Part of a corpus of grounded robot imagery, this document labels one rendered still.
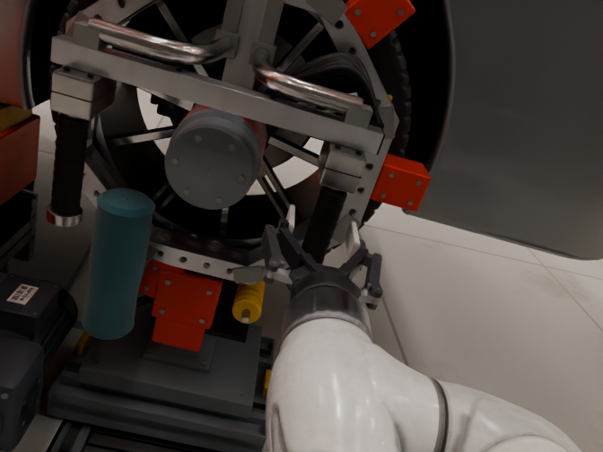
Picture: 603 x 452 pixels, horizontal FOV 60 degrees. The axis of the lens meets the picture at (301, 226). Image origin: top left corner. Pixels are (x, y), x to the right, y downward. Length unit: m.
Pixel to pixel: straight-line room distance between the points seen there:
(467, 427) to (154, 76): 0.51
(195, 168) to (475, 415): 0.49
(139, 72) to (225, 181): 0.19
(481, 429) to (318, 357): 0.14
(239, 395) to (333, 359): 0.89
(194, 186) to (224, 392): 0.65
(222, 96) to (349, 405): 0.42
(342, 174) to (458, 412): 0.33
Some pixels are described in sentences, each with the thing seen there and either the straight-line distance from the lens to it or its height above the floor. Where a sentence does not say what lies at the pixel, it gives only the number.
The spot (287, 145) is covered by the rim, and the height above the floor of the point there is 0.84.
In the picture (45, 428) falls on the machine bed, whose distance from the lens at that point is 1.38.
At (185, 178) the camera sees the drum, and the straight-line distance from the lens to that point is 0.76.
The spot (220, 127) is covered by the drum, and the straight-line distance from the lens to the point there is 0.73.
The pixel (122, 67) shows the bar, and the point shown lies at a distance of 0.69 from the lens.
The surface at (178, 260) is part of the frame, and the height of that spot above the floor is 0.60.
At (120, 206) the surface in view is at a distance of 0.84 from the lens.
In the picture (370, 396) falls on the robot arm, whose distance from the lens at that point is 0.40.
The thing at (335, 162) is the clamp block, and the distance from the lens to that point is 0.66.
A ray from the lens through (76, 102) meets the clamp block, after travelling 0.69.
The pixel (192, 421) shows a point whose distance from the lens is 1.30.
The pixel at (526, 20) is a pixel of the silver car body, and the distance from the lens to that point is 1.07.
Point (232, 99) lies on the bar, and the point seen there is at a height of 0.97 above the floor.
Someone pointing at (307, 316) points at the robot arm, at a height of 0.86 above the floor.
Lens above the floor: 1.14
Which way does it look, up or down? 26 degrees down
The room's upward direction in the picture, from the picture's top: 18 degrees clockwise
